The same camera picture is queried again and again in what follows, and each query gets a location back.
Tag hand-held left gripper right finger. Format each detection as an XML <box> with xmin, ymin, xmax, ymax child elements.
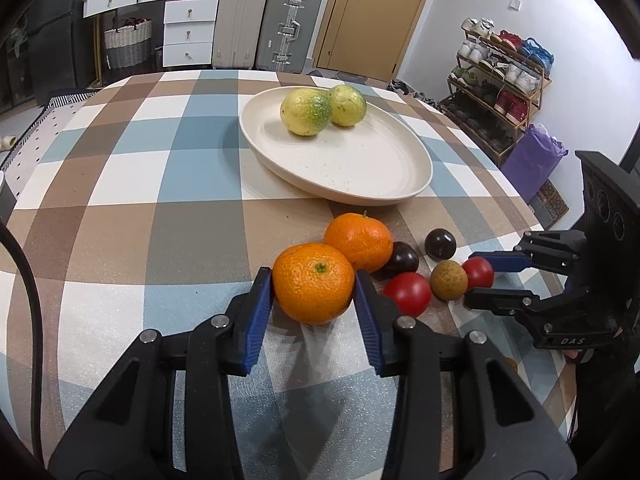
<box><xmin>352</xmin><ymin>268</ymin><xmax>578</xmax><ymax>480</ymax></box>

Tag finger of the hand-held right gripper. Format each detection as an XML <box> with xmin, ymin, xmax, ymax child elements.
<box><xmin>467</xmin><ymin>230</ymin><xmax>588</xmax><ymax>276</ymax></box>
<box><xmin>464</xmin><ymin>284</ymin><xmax>596</xmax><ymax>329</ymax></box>

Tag shoe rack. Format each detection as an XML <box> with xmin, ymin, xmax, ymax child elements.
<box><xmin>440</xmin><ymin>17</ymin><xmax>553</xmax><ymax>166</ymax></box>

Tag patterned doormat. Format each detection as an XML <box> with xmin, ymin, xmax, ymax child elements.
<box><xmin>530</xmin><ymin>180</ymin><xmax>570</xmax><ymax>228</ymax></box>

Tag dark purple round fruit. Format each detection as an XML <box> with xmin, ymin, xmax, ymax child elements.
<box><xmin>424</xmin><ymin>228</ymin><xmax>457</xmax><ymax>261</ymax></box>
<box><xmin>375</xmin><ymin>241</ymin><xmax>420</xmax><ymax>281</ymax></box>

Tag small orange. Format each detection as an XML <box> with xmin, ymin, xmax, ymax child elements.
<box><xmin>323</xmin><ymin>211</ymin><xmax>394</xmax><ymax>273</ymax></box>

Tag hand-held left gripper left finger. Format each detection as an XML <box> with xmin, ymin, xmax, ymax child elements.
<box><xmin>47</xmin><ymin>266</ymin><xmax>273</xmax><ymax>480</ymax></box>

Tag striped mat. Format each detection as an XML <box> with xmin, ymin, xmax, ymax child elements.
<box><xmin>47</xmin><ymin>90</ymin><xmax>101</xmax><ymax>109</ymax></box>

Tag black cable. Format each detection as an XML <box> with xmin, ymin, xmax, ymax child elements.
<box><xmin>0</xmin><ymin>220</ymin><xmax>46</xmax><ymax>466</ymax></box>

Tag rows of shoes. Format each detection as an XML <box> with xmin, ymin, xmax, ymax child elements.
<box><xmin>442</xmin><ymin>17</ymin><xmax>555</xmax><ymax>153</ymax></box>

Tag beige suitcase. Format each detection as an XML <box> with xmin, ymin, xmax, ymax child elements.
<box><xmin>211</xmin><ymin>0</ymin><xmax>271</xmax><ymax>71</ymax></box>

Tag scattered floor shoes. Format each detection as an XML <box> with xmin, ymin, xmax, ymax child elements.
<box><xmin>387</xmin><ymin>79</ymin><xmax>441</xmax><ymax>107</ymax></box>

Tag small red tomato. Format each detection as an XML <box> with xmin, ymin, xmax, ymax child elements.
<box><xmin>462</xmin><ymin>256</ymin><xmax>495</xmax><ymax>292</ymax></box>

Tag silver suitcase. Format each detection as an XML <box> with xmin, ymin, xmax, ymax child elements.
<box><xmin>256</xmin><ymin>0</ymin><xmax>323</xmax><ymax>76</ymax></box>

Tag cream oval plate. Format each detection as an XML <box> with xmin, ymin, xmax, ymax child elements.
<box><xmin>239</xmin><ymin>86</ymin><xmax>433</xmax><ymax>206</ymax></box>

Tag checked tablecloth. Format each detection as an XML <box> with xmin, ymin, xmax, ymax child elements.
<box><xmin>0</xmin><ymin>69</ymin><xmax>576</xmax><ymax>480</ymax></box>

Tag wooden door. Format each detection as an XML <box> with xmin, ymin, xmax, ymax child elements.
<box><xmin>312</xmin><ymin>0</ymin><xmax>441</xmax><ymax>83</ymax></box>

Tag wicker basket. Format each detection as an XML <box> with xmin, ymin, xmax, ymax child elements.
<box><xmin>103</xmin><ymin>17</ymin><xmax>153</xmax><ymax>71</ymax></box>

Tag large orange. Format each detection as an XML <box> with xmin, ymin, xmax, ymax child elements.
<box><xmin>272</xmin><ymin>242</ymin><xmax>357</xmax><ymax>325</ymax></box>

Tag white drawer cabinet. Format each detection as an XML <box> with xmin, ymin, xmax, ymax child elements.
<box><xmin>82</xmin><ymin>0</ymin><xmax>221</xmax><ymax>86</ymax></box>

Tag purple bag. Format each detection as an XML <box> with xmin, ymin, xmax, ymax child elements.
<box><xmin>500</xmin><ymin>124</ymin><xmax>568</xmax><ymax>201</ymax></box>

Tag yellow-green citrus fruit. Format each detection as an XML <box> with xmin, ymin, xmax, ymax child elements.
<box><xmin>327</xmin><ymin>84</ymin><xmax>368</xmax><ymax>127</ymax></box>
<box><xmin>279</xmin><ymin>88</ymin><xmax>333</xmax><ymax>137</ymax></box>

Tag large red tomato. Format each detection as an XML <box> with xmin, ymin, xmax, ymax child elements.
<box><xmin>383</xmin><ymin>272</ymin><xmax>432</xmax><ymax>318</ymax></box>

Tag black fridge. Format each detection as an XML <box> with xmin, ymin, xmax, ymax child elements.
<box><xmin>25</xmin><ymin>0</ymin><xmax>108</xmax><ymax>106</ymax></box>

